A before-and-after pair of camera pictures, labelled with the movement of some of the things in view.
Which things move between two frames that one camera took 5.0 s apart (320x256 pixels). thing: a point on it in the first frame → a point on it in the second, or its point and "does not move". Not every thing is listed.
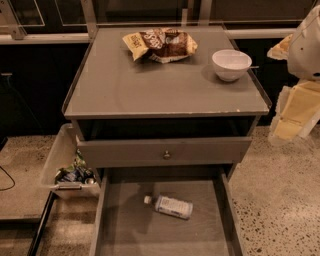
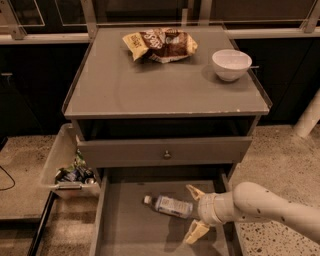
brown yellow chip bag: x=160 y=44 does not move
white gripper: x=306 y=50 → x=205 y=209
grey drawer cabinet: x=194 y=113 does not move
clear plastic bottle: x=167 y=205 does not move
